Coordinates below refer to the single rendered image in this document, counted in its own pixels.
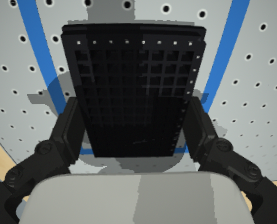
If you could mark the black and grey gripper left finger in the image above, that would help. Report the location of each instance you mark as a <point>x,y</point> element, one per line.
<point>51,158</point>

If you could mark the black well plate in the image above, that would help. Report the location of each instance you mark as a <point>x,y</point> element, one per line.
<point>119,55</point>

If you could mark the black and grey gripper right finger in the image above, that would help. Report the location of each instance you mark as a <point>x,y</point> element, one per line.
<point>216,155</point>

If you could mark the blue taped rectangular outline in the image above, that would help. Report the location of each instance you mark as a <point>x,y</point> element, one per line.
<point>32,22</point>

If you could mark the grey rectangular base plate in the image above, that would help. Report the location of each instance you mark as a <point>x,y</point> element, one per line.
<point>244,109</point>

